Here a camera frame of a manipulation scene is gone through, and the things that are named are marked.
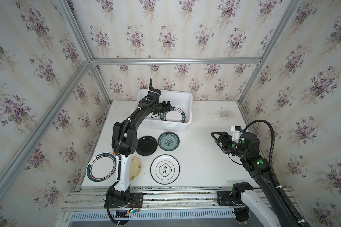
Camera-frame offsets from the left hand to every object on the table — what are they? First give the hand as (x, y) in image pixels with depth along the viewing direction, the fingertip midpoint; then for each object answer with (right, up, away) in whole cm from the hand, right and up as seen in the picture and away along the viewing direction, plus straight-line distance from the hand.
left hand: (166, 108), depth 98 cm
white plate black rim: (-1, -37, -14) cm, 40 cm away
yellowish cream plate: (-19, -37, -13) cm, 44 cm away
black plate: (-13, -25, -5) cm, 29 cm away
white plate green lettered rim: (+6, -4, +11) cm, 13 cm away
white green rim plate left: (-39, -36, -13) cm, 55 cm away
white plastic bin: (+9, +8, +14) cm, 18 cm away
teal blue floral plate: (+1, -23, -2) cm, 23 cm away
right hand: (+28, -16, -23) cm, 40 cm away
